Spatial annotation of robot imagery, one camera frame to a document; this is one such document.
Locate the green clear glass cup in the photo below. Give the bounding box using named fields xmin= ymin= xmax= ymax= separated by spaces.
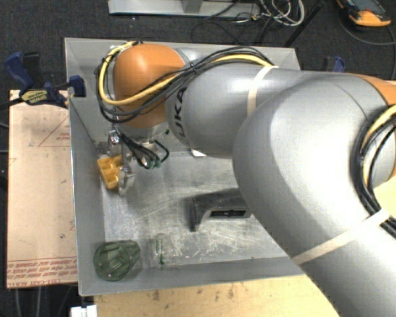
xmin=92 ymin=240 xmax=142 ymax=282

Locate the brown cardboard board, red print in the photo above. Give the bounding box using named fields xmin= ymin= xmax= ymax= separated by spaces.
xmin=6 ymin=89 xmax=79 ymax=289

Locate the grey metal bin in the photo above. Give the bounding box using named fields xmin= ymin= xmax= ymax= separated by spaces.
xmin=64 ymin=37 xmax=305 ymax=297

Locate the black stapler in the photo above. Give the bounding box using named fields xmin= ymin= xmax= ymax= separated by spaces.
xmin=188 ymin=190 xmax=253 ymax=232

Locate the yellow toy block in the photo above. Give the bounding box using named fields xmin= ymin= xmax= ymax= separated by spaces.
xmin=96 ymin=155 xmax=123 ymax=190

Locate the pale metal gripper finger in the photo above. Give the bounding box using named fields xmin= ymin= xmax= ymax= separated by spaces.
xmin=97 ymin=129 xmax=120 ymax=155
xmin=118 ymin=165 xmax=137 ymax=197

